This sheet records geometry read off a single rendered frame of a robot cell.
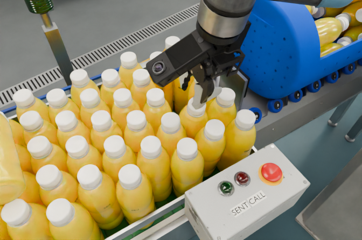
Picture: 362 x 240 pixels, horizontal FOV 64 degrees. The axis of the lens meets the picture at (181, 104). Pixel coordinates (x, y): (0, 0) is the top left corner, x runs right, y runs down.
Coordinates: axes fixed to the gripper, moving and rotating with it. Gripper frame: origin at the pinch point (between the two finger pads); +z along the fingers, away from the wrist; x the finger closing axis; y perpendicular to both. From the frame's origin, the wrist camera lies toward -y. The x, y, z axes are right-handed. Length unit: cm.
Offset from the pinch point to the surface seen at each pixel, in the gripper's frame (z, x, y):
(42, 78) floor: 141, 131, -30
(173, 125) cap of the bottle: 0.9, -4.3, -5.8
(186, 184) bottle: 9.4, -14.3, -6.8
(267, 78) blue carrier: 6.9, -0.2, 25.5
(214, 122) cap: -0.3, -7.7, 1.6
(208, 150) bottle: 4.4, -11.1, -0.6
